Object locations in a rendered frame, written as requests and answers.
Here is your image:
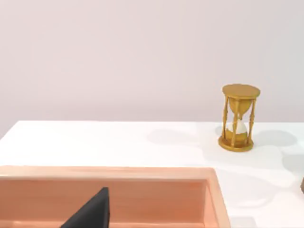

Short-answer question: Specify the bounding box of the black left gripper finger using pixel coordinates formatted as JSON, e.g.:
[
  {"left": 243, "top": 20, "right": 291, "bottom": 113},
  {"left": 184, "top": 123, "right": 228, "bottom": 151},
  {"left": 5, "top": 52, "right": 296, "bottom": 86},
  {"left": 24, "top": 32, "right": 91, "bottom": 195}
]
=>
[{"left": 59, "top": 187, "right": 112, "bottom": 228}]

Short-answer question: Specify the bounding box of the shallow salmon-coloured box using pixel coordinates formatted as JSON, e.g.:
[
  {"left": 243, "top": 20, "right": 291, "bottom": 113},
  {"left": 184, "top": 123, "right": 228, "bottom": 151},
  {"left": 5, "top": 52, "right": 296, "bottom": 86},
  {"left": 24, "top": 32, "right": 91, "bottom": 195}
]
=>
[{"left": 0, "top": 165, "right": 231, "bottom": 228}]

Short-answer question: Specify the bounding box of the golden hourglass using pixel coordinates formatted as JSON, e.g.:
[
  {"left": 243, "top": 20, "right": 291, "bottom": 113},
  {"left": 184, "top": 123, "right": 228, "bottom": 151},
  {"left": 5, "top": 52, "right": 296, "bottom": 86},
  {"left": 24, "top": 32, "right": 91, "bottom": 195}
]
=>
[{"left": 218, "top": 84, "right": 261, "bottom": 152}]

